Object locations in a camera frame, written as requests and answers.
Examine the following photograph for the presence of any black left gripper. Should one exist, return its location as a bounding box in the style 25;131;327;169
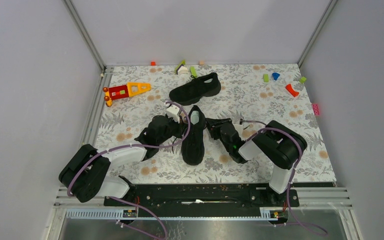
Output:
157;113;188;145

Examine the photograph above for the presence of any black sneaker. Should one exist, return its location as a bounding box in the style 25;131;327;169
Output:
181;105;206;166
169;72;222;106

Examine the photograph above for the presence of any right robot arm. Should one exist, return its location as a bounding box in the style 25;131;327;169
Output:
206;118;308;206

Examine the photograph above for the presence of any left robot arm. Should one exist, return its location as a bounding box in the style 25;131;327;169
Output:
58;115;190;206

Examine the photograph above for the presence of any floral patterned mat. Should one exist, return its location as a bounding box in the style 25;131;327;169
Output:
94;64;336;184

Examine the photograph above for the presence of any red yellow toy rocket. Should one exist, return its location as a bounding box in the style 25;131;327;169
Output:
102;82;152;107

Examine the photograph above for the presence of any lime green long brick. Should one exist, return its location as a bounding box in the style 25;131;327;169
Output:
189;66;198;79

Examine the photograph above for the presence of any green purple white block stack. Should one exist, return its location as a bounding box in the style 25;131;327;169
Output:
174;60;189;75

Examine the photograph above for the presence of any green small block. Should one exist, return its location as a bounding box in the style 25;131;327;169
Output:
263;73;270;83

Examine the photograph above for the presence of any blue toy piece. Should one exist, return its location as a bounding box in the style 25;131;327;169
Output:
272;72;280;81

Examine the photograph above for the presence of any red arch block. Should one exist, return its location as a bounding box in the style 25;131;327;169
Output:
285;84;300;98

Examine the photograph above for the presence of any lime green corner block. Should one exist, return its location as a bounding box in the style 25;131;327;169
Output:
299;76;307;84

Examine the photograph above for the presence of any pink brick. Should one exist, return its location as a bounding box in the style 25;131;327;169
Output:
312;103;321;116

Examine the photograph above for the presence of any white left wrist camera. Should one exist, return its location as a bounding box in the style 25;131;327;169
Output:
166;103;182;123

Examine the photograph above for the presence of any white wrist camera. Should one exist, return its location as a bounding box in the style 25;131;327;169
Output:
166;103;182;123
233;124;244;139

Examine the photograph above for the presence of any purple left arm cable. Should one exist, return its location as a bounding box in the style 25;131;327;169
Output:
66;101;192;198

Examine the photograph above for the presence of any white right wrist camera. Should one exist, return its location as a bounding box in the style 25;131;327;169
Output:
233;124;244;139

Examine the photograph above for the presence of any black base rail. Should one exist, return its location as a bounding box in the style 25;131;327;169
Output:
123;183;300;218

